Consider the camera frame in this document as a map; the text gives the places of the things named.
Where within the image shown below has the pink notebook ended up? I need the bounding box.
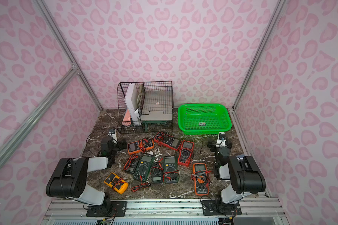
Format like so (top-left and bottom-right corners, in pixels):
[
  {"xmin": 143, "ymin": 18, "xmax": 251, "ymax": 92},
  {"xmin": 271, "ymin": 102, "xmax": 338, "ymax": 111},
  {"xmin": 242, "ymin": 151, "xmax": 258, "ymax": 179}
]
[{"xmin": 122, "ymin": 109, "xmax": 131, "ymax": 126}]

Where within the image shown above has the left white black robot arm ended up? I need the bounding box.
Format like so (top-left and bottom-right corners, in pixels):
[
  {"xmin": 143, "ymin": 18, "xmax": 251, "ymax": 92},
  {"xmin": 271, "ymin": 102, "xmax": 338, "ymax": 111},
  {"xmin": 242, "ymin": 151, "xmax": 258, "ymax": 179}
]
[{"xmin": 46, "ymin": 136, "xmax": 127, "ymax": 211}]

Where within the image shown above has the orange wide multimeter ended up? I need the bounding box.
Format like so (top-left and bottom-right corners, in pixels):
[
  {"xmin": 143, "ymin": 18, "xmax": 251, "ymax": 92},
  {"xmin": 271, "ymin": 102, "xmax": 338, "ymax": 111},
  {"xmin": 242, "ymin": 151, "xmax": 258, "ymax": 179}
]
[{"xmin": 127, "ymin": 137, "xmax": 155, "ymax": 155}]

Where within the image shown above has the green plastic basket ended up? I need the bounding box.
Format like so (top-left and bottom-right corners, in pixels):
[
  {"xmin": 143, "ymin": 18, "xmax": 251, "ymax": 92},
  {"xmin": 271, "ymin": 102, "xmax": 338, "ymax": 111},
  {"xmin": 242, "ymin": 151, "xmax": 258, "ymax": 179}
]
[{"xmin": 178, "ymin": 103, "xmax": 232, "ymax": 135}]

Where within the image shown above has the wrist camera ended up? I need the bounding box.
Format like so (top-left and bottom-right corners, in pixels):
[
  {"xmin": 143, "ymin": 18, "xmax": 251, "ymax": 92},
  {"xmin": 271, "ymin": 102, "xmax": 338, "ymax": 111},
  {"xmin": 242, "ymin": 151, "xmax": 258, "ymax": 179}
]
[
  {"xmin": 216, "ymin": 132, "xmax": 226, "ymax": 147},
  {"xmin": 108, "ymin": 128, "xmax": 117, "ymax": 142}
]

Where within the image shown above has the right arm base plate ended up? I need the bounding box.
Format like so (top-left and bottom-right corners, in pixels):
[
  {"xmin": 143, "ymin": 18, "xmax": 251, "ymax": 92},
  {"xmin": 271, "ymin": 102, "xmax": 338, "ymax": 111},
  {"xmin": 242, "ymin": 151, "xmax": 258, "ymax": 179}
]
[{"xmin": 201, "ymin": 200, "xmax": 242, "ymax": 217}]

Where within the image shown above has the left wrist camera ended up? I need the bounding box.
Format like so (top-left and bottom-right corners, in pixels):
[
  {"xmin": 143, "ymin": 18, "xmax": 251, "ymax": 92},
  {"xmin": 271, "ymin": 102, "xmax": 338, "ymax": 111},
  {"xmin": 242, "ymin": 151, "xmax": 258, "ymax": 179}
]
[{"xmin": 108, "ymin": 128, "xmax": 117, "ymax": 142}]

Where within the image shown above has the white upright folder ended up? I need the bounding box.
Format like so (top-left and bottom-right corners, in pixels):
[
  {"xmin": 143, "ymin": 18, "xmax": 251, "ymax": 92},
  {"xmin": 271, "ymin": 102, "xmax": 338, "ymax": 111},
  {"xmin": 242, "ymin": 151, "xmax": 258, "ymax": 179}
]
[{"xmin": 125, "ymin": 83, "xmax": 141, "ymax": 126}]

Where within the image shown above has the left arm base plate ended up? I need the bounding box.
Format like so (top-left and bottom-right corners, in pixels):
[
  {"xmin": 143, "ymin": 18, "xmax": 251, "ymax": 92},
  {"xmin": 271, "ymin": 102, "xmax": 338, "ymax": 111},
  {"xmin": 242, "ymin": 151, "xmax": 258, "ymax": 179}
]
[{"xmin": 86, "ymin": 201, "xmax": 127, "ymax": 218}]

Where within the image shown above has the small dark multimeter centre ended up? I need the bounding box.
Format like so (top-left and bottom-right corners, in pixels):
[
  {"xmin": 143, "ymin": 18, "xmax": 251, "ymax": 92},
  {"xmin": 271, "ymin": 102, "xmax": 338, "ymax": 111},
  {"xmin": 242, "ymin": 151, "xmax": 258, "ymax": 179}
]
[{"xmin": 151, "ymin": 163, "xmax": 163, "ymax": 184}]

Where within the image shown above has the red small Delixi multimeter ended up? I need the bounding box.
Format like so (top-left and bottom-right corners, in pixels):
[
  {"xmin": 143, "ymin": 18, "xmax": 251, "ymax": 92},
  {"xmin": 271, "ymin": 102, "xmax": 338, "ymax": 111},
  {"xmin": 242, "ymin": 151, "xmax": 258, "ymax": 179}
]
[{"xmin": 177, "ymin": 140, "xmax": 194, "ymax": 167}]

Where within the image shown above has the orange multimeter tall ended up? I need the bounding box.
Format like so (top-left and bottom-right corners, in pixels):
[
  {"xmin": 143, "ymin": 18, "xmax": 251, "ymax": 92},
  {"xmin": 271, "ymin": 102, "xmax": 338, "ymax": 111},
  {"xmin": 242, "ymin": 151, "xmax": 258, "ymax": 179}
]
[{"xmin": 191, "ymin": 163, "xmax": 210, "ymax": 196}]

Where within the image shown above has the aluminium front rail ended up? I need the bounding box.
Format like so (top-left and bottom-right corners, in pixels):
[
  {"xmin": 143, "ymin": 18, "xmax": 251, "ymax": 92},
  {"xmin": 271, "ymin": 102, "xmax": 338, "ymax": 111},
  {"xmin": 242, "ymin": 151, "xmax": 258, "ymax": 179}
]
[{"xmin": 41, "ymin": 198, "xmax": 289, "ymax": 225}]

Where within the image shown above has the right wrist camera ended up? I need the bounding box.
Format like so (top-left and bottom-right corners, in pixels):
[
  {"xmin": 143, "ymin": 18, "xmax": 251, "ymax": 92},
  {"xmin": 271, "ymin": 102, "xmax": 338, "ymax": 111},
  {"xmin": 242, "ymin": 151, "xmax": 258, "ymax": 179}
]
[{"xmin": 216, "ymin": 132, "xmax": 226, "ymax": 147}]

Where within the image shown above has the large green multimeter left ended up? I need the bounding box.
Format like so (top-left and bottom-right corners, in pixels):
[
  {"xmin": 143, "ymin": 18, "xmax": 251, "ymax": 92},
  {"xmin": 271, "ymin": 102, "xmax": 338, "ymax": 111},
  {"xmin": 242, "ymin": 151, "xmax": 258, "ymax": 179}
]
[{"xmin": 133, "ymin": 154, "xmax": 155, "ymax": 182}]

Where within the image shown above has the small dark multimeter left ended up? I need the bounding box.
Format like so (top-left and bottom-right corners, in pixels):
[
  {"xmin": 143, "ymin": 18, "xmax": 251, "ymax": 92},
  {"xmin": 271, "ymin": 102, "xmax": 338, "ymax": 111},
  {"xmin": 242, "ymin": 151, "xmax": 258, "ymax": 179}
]
[{"xmin": 123, "ymin": 154, "xmax": 140, "ymax": 174}]

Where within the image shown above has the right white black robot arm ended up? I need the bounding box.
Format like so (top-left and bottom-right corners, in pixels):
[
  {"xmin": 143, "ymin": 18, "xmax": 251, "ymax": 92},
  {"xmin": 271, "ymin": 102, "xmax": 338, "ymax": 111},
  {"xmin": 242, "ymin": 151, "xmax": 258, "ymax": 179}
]
[{"xmin": 207, "ymin": 138, "xmax": 266, "ymax": 206}]

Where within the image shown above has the small dark multimeter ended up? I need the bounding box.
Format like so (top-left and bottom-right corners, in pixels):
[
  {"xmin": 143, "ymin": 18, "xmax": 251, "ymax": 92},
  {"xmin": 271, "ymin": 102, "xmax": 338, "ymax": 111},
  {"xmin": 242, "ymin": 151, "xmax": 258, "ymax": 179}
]
[
  {"xmin": 151, "ymin": 163, "xmax": 163, "ymax": 184},
  {"xmin": 123, "ymin": 154, "xmax": 140, "ymax": 174}
]

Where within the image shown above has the green multimeter right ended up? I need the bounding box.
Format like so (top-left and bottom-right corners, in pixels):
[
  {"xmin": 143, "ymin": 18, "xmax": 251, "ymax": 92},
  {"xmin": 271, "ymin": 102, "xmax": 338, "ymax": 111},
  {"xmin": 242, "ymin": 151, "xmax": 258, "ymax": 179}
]
[{"xmin": 163, "ymin": 156, "xmax": 179, "ymax": 184}]

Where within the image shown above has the yellow multimeter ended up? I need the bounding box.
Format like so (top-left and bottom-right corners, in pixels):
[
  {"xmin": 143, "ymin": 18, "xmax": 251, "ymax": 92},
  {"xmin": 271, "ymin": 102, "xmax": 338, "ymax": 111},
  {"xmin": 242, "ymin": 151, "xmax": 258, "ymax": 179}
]
[{"xmin": 104, "ymin": 173, "xmax": 129, "ymax": 194}]

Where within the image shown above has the black wire desk organizer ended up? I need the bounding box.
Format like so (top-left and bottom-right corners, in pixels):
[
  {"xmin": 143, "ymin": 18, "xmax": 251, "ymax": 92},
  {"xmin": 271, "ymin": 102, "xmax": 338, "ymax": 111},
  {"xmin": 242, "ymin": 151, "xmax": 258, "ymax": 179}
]
[{"xmin": 116, "ymin": 81, "xmax": 174, "ymax": 134}]

